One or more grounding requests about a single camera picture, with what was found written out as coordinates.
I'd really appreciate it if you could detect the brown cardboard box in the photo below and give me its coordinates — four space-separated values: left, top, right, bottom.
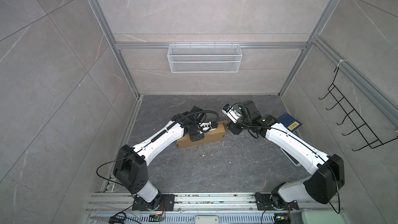
176 120 228 148

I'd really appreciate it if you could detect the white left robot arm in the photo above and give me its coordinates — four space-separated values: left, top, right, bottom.
113 106 219 205

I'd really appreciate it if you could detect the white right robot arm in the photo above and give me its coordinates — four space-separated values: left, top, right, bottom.
222 101 345 207

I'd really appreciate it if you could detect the green box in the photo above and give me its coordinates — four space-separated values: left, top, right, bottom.
301 210 346 224

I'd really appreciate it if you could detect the blue book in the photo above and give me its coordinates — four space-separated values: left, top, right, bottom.
278 113 303 132

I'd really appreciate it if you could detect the white handheld device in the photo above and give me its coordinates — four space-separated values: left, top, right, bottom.
280 148 301 167

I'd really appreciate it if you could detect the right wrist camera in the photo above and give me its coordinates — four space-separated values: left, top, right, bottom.
222 104 242 123

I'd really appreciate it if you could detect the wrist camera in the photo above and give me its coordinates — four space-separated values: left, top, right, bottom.
200 122 218 133
222 104 242 123

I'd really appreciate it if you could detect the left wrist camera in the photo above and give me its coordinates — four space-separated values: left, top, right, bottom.
200 122 218 133

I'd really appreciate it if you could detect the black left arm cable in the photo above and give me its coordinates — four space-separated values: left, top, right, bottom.
150 109 220 145

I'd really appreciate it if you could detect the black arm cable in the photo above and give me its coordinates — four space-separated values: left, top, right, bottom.
150 109 220 145
229 102 274 140

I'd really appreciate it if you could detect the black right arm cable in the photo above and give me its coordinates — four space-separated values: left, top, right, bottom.
229 102 274 140

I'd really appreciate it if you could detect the white wire mesh basket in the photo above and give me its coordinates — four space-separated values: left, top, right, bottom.
167 45 243 73

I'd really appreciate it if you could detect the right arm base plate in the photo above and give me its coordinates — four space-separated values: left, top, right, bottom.
254 192 300 211

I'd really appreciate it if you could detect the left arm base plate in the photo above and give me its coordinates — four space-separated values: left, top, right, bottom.
132 194 175 211

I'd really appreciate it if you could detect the black wire hook rack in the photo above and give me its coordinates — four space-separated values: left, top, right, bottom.
318 67 398 151

